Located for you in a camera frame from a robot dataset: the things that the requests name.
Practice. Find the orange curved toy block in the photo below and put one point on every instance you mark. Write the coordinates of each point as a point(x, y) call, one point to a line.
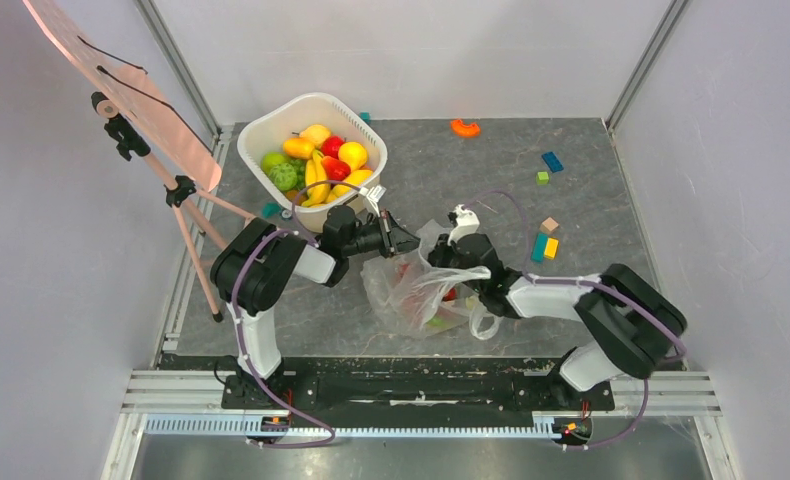
point(465, 130)

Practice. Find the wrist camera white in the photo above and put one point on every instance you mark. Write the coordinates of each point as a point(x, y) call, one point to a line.
point(371, 197)
point(465, 222)

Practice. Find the orange yellow fake mango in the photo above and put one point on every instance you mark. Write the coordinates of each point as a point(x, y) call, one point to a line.
point(298, 148)

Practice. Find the teal toy piece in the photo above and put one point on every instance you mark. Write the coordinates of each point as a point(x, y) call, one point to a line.
point(270, 209)

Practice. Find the red fake apple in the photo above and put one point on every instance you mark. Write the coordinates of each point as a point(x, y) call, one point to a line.
point(332, 145)

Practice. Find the pink tripod stand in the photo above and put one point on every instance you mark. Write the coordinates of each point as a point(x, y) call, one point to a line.
point(178, 188)

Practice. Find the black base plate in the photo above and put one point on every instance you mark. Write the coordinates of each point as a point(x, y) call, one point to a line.
point(324, 383)

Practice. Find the yellow fake banana bunch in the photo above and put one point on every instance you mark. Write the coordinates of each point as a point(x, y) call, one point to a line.
point(317, 188)

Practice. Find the yellow fake pear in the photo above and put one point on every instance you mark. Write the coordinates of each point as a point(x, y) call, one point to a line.
point(353, 154)

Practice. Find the pink perforated board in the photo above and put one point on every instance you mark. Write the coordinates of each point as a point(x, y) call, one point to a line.
point(132, 91)

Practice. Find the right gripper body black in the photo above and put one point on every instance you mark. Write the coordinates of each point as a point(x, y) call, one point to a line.
point(448, 249)

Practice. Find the wooden toy cube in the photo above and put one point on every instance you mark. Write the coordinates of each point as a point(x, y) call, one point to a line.
point(549, 226)

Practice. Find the blue toy brick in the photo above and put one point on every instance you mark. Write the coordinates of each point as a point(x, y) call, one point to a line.
point(553, 162)

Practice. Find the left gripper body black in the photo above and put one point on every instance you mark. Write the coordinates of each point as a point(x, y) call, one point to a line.
point(378, 235)

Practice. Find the clear plastic bag of fruits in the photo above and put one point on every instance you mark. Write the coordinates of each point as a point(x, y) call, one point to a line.
point(405, 292)

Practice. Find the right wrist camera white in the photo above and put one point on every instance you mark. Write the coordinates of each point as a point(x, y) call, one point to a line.
point(465, 222)

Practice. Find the white plastic basket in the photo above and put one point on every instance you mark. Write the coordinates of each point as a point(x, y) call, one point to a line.
point(268, 133)

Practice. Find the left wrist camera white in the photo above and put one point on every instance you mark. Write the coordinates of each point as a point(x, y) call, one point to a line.
point(371, 197)

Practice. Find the yellow teal toy block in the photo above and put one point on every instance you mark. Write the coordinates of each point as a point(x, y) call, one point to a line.
point(545, 247)

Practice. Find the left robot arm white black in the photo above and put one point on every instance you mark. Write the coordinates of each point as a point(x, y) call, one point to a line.
point(252, 272)

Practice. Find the green fake custard apple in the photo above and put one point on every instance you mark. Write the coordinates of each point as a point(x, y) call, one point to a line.
point(284, 176)

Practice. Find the red fake strawberry bunch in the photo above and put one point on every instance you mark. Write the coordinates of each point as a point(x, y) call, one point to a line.
point(450, 296)

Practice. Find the red fake pepper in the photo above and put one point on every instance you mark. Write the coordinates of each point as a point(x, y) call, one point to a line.
point(335, 169)

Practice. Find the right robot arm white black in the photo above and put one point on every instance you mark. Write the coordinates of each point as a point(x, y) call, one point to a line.
point(634, 329)

